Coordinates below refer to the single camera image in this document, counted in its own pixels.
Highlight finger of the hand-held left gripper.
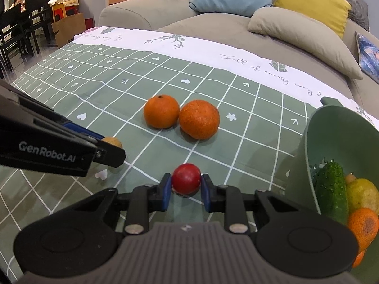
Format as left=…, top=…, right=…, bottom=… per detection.
left=0, top=78, right=105, bottom=141
left=87, top=136, right=126, bottom=170

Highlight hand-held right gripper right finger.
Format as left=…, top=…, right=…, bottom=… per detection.
left=200, top=173, right=322, bottom=237

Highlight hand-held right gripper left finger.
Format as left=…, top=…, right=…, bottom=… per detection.
left=50, top=173, right=173, bottom=237

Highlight brown longan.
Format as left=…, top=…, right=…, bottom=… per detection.
left=102, top=136, right=123, bottom=152

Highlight small red tomato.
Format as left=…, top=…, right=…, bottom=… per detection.
left=172, top=163, right=202, bottom=196

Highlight green plastic colander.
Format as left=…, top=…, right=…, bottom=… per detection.
left=285, top=97, right=379, bottom=270

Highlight green cucumber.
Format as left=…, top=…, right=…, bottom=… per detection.
left=314, top=161, right=349, bottom=225

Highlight yellow green mango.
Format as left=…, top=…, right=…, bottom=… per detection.
left=345, top=178, right=379, bottom=216

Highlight orange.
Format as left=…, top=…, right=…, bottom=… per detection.
left=347, top=208, right=379, bottom=253
left=144, top=95, right=180, bottom=129
left=179, top=100, right=220, bottom=140
left=352, top=250, right=365, bottom=269

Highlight green checked tablecloth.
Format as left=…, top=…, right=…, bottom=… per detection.
left=0, top=26, right=375, bottom=284

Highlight cardboard Nike box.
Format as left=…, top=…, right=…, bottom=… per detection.
left=52, top=12, right=87, bottom=48

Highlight black dining chair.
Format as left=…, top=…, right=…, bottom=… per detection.
left=0, top=4, right=26, bottom=72
left=24, top=0, right=55, bottom=55

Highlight red and yellow stools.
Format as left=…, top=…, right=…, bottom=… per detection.
left=52, top=2, right=79, bottom=23

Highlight pile of papers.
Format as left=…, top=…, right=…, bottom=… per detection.
left=49, top=0, right=80, bottom=7

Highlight beige sofa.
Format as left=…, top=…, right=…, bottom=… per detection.
left=98, top=0, right=379, bottom=116

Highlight beige cushion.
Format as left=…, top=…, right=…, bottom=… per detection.
left=248, top=7, right=364, bottom=80

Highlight printed blue cushion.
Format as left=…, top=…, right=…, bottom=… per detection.
left=355, top=31, right=379, bottom=83

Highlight yellow cushion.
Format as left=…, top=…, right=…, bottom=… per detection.
left=274, top=0, right=352, bottom=40

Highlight grey striped cushion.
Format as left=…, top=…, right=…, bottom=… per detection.
left=346, top=0, right=370, bottom=33

